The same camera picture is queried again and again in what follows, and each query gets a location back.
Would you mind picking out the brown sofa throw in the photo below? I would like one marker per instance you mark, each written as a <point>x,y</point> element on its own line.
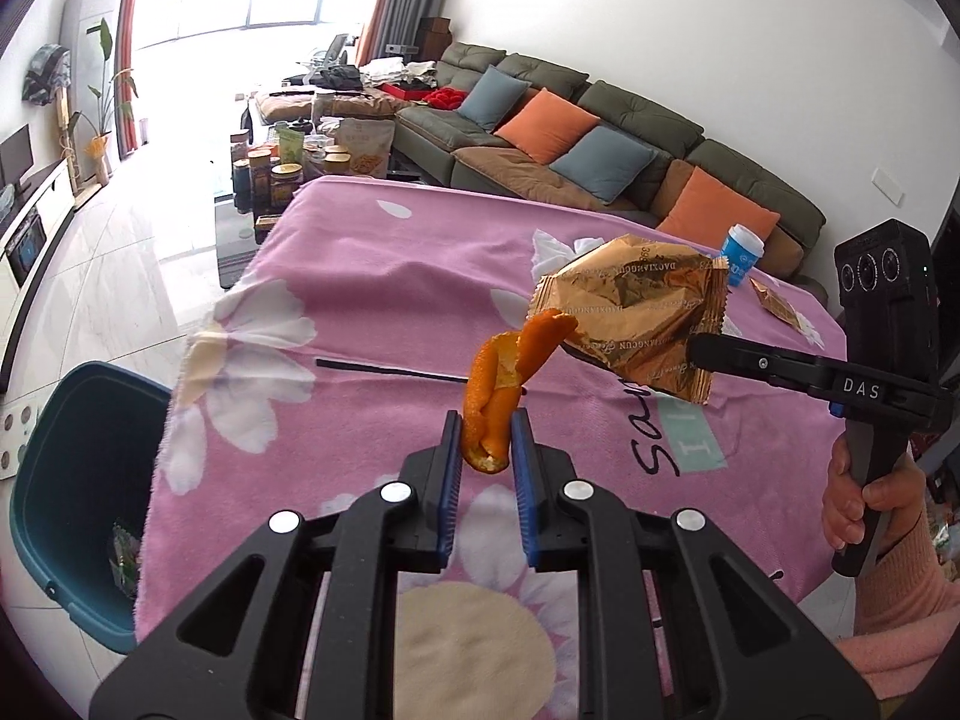
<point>510,165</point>

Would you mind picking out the pile of clothes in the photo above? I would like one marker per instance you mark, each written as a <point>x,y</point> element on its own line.
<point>352,82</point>

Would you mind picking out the white cabinet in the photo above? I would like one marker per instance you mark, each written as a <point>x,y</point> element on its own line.
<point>30,255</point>

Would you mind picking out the patterned hanging cloth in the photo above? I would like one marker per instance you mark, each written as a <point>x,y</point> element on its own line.
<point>46,71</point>

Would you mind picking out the black monitor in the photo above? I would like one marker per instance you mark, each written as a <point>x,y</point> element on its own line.
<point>15,157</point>

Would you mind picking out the thin black stick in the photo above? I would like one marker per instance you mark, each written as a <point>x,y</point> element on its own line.
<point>390,370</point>

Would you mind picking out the orange cushion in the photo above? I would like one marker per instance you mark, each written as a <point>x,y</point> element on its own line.
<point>547,126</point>
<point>716,208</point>

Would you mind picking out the green sofa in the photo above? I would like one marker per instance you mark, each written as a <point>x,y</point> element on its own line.
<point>645,101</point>

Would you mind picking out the teal plastic bin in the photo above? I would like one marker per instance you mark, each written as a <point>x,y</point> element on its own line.
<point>75,450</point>

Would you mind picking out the person's right forearm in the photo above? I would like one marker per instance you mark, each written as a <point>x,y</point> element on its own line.
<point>915,600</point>

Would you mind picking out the pink floral blanket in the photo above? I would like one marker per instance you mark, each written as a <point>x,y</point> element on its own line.
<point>412,277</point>

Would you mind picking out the glass coffee table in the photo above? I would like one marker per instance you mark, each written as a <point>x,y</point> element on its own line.
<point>232,240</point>

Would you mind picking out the large gold foil wrapper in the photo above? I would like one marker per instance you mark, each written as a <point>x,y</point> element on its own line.
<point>630,307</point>

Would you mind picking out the dark cabinet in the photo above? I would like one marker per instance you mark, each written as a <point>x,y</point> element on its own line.
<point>946,315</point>

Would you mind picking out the blue paper cup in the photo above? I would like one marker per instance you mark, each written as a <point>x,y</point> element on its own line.
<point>741,255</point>

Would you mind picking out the person's right hand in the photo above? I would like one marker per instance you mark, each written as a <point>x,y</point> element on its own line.
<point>851,510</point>

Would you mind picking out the red cloth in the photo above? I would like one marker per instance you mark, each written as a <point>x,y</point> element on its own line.
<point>446,97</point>

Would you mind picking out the brown box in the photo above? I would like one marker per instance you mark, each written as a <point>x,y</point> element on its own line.
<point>433,39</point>

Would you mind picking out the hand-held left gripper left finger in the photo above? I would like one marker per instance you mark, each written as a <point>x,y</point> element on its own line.
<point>452,487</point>

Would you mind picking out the orange and grey curtain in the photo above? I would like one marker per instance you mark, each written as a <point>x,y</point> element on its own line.
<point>405,0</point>
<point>131,37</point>

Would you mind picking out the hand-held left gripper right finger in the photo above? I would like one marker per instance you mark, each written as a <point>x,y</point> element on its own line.
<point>521,495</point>

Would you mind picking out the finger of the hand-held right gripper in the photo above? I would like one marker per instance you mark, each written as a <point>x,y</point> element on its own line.
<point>757,364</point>

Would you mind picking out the small gold foil wrapper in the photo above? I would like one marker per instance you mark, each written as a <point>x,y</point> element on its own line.
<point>776,304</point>

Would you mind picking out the group of jars and packets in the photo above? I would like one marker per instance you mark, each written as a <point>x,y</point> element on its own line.
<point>300,165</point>

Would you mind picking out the white wall switch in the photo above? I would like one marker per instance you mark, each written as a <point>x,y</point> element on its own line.
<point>885,186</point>

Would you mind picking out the white standing air conditioner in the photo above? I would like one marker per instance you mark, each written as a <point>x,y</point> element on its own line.
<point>90,37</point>

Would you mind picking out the orange peel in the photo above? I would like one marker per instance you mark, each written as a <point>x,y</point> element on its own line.
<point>487,405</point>

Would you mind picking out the blue cushion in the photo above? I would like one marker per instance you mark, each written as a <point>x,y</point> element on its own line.
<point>495,99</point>
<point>604,163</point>

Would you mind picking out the potted green plant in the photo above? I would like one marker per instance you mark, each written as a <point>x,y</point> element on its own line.
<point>101,105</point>

